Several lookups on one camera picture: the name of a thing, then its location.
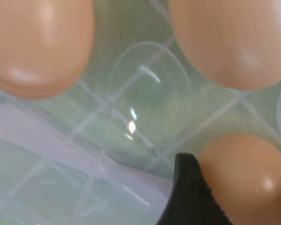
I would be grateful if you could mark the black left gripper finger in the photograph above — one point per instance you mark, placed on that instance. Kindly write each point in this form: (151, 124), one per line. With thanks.
(189, 199)

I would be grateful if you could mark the clear plastic egg box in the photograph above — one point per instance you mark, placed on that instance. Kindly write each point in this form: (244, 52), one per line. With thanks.
(150, 100)

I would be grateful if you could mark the clear plastic egg tray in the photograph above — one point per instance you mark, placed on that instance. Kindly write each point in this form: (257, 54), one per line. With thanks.
(135, 28)

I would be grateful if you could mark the orange egg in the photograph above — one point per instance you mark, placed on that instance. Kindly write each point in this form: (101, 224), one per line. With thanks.
(224, 35)
(37, 47)
(248, 175)

